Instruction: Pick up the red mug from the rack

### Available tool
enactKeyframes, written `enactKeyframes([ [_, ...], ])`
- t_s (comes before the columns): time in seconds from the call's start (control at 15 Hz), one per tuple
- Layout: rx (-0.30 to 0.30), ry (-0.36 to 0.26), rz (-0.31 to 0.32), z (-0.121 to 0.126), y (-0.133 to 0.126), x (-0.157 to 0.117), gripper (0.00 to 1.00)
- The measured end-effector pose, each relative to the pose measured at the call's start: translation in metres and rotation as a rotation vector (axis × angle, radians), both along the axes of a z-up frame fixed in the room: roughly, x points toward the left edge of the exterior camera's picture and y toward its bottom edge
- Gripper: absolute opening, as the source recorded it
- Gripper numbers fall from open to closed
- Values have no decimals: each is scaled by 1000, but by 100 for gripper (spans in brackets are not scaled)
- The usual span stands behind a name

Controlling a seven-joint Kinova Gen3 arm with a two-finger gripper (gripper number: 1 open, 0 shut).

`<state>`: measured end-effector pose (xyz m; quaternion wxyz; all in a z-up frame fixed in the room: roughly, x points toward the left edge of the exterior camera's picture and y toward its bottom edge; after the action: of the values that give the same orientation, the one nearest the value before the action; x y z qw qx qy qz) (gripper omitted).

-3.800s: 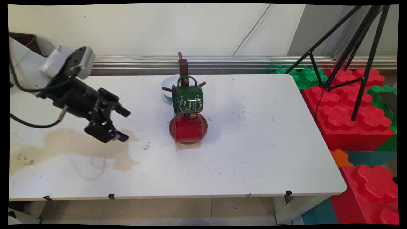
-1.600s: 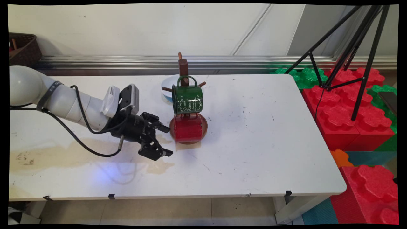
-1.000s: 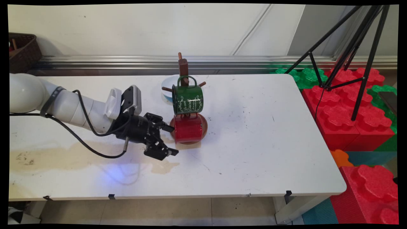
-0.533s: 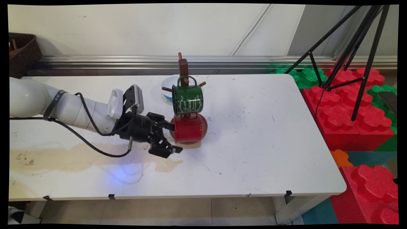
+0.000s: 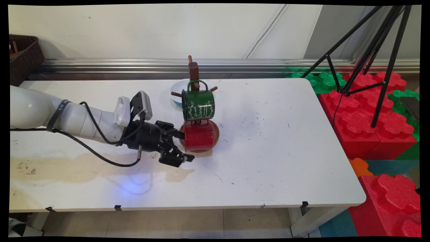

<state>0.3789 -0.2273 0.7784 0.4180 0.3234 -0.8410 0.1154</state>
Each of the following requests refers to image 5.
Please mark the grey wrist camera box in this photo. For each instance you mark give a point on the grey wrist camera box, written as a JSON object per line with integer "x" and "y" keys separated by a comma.
{"x": 145, "y": 102}

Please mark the aluminium wall rail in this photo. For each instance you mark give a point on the aluminium wall rail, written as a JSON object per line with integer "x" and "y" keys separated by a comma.
{"x": 252, "y": 65}

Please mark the dark brown wicker basket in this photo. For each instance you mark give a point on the dark brown wicker basket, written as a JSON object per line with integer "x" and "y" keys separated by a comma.
{"x": 28, "y": 57}

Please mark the white blue bowl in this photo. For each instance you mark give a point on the white blue bowl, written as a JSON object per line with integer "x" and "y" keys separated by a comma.
{"x": 176, "y": 88}

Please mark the teal foam mat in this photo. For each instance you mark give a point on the teal foam mat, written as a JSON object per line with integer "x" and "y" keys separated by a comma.
{"x": 337, "y": 225}
{"x": 393, "y": 167}

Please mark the orange foam block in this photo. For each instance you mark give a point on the orange foam block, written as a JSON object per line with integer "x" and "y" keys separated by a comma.
{"x": 359, "y": 166}

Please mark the white table leg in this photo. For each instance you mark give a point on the white table leg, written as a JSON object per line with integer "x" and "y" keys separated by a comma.
{"x": 309, "y": 223}

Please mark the green enamel mug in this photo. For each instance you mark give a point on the green enamel mug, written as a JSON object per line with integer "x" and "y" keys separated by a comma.
{"x": 198, "y": 104}

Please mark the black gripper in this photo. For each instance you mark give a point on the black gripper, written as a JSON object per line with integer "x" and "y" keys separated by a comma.
{"x": 146, "y": 136}

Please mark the black tripod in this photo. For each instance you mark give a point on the black tripod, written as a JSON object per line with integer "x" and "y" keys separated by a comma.
{"x": 384, "y": 84}

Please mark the brown wooden mug tree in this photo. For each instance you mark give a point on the brown wooden mug tree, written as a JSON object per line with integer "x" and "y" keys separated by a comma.
{"x": 194, "y": 71}

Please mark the green foam block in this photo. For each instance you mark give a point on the green foam block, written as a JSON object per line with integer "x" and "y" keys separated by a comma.
{"x": 411, "y": 153}
{"x": 324, "y": 82}

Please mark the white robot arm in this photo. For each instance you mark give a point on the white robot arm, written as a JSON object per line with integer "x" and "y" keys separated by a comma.
{"x": 40, "y": 112}

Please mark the white vented wrist module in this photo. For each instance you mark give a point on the white vented wrist module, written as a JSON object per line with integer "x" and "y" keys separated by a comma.
{"x": 122, "y": 111}

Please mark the red enamel mug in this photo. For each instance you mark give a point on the red enamel mug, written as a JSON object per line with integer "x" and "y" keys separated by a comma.
{"x": 200, "y": 136}

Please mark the large red foam block stack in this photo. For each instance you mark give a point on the large red foam block stack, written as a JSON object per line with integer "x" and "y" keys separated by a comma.
{"x": 356, "y": 131}

